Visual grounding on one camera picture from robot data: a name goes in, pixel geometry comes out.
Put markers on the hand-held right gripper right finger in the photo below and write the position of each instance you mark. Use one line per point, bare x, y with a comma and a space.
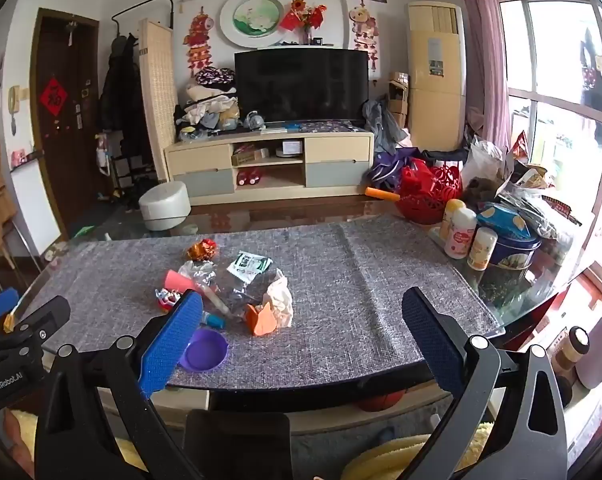
431, 340

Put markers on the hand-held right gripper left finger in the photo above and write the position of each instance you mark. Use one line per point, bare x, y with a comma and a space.
171, 347

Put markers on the clear plastic bag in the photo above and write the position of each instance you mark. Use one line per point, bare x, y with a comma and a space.
233, 292

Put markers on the purple bowl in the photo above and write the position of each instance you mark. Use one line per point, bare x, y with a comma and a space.
206, 351

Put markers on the blue capped tube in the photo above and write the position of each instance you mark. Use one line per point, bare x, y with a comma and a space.
214, 320

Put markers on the pink cup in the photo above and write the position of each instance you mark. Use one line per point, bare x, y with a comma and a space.
176, 281

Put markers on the orange basketball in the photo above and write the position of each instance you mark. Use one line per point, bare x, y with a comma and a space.
383, 400

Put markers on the crumpled clear wrapper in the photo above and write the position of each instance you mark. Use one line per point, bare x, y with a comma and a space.
199, 272

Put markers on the grey table mat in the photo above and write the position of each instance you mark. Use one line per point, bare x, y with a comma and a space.
356, 285

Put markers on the orange gold crumpled wrapper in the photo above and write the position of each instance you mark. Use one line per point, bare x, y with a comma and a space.
203, 250

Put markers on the small white yellow bottle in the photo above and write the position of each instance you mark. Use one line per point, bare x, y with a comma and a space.
482, 250

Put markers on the whiteboard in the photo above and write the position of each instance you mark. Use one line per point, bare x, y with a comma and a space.
36, 205

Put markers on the large white yellow-capped bottle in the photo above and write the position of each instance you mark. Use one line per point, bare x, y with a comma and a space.
459, 235

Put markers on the green white packet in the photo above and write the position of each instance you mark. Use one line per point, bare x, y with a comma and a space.
251, 264

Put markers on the white crumpled tissue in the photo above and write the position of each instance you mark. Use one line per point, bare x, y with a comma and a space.
282, 302

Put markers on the blue round tin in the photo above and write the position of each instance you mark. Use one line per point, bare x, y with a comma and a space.
513, 250

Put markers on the white round stool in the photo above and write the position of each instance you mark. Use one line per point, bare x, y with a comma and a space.
164, 205

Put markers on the red plastic basket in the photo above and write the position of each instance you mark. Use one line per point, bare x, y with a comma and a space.
428, 195

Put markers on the pink toy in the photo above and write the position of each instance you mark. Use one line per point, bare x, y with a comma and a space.
19, 158

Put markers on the orange foam stick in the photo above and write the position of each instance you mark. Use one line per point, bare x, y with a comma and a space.
381, 193

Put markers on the brown door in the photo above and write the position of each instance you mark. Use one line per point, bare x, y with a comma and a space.
68, 160

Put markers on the purple bag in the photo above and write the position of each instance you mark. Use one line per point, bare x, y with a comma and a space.
386, 170

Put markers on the pile of snack bags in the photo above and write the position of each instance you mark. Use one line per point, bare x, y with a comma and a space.
526, 185

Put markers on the flat cardboard box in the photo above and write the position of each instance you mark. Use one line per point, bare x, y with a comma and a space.
251, 156

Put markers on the beige grey TV cabinet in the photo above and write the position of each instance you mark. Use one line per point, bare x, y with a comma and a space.
336, 150

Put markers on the red diamond door sticker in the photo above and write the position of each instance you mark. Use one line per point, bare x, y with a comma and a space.
54, 96

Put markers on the grey hanging clothing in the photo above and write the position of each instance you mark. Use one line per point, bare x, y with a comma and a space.
381, 122

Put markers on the white round device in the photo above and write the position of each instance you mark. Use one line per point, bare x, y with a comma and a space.
290, 148

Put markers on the woven folding screen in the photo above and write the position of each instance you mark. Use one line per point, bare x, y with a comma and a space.
158, 110

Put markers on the black hanging coats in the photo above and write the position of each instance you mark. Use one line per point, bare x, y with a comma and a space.
123, 90

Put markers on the pile of clothes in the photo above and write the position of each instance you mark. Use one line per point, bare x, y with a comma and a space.
211, 105

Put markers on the beige standing air conditioner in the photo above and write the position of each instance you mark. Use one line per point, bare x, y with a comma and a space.
436, 90

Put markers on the window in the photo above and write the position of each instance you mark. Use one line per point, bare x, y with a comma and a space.
556, 85

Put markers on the black television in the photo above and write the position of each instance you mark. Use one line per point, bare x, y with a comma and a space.
301, 85

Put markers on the pink curtain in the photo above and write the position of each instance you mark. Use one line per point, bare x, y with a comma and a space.
478, 35

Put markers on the red fish hanging decoration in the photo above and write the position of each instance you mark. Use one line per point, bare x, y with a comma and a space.
200, 30

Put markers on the red pig hanging decoration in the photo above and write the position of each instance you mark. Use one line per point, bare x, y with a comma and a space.
363, 22

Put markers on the black pipe coat rack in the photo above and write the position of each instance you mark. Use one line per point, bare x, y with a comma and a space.
146, 2

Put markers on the red flower bouquet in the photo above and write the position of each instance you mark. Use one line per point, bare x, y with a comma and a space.
306, 15

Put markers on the beige wall intercom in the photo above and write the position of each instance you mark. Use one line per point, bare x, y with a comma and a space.
14, 99

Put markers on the round white wall art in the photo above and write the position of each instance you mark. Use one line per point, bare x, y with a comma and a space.
253, 17

